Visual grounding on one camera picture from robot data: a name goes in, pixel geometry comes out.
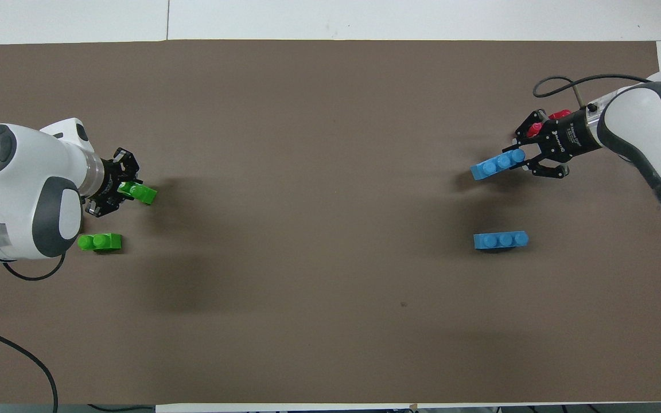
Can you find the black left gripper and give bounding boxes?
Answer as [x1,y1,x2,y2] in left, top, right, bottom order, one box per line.
[85,147,140,217]

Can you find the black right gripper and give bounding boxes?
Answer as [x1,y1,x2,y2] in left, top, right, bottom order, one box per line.
[515,108,602,180]

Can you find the green two-stud toy block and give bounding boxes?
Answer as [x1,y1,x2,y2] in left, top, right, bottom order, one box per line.
[77,232,123,253]
[118,181,157,205]

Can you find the blue three-stud toy block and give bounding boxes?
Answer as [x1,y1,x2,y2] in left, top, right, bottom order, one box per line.
[470,149,527,181]
[473,230,530,252]

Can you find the brown paper table mat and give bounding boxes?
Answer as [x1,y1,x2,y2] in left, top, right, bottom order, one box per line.
[0,39,661,405]

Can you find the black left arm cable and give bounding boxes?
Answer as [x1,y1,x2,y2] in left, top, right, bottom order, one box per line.
[0,252,67,413]

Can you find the black cable below table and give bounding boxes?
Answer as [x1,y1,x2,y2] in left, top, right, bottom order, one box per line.
[87,403,156,412]

